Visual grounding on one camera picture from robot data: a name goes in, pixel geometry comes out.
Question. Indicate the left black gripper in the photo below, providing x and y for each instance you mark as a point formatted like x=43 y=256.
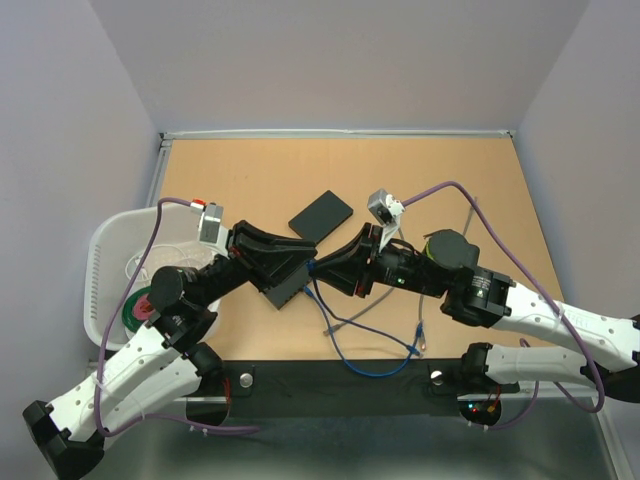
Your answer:
x=265 y=258

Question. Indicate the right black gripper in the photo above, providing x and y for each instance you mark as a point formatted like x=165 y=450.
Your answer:
x=349 y=268

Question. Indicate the black network switch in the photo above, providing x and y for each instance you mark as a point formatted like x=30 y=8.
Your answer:
x=279 y=296
x=321 y=217

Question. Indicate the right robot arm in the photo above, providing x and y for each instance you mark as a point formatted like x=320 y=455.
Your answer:
x=582 y=347

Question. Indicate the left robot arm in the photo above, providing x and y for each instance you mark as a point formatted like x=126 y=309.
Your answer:
x=167 y=357

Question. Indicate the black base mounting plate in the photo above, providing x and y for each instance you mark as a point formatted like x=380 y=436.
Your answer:
x=257 y=389

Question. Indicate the white plastic basket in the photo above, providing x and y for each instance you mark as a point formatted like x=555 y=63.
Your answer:
x=116 y=251

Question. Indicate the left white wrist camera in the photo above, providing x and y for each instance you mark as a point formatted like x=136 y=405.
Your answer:
x=211 y=231

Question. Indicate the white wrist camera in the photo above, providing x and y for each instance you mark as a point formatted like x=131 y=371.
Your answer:
x=388 y=212
x=211 y=231

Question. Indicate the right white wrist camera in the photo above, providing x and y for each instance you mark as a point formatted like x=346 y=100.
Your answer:
x=388 y=212

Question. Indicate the coiled coloured cable spools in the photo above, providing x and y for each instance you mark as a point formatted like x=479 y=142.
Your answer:
x=137 y=310

